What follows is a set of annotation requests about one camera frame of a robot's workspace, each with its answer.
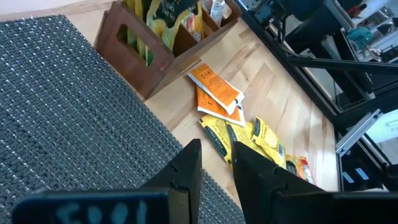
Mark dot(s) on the brown wooden tea organiser box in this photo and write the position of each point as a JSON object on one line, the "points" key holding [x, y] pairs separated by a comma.
{"points": [[130, 68]]}

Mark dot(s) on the black aluminium rig frame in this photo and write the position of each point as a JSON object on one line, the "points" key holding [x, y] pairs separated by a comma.
{"points": [[323, 96]]}

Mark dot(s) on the black box with stickers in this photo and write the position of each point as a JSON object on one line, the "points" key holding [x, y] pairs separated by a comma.
{"points": [[360, 179]]}

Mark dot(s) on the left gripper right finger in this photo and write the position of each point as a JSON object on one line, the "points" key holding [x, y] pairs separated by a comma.
{"points": [[295, 208]]}

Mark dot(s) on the silver aluminium extrusion bar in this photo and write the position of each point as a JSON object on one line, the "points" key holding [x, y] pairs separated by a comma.
{"points": [[357, 133]]}

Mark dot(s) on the grey woven placemat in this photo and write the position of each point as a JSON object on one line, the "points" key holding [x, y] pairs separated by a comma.
{"points": [[62, 109]]}

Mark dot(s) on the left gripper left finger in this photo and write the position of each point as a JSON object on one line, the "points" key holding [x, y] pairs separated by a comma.
{"points": [[124, 208]]}

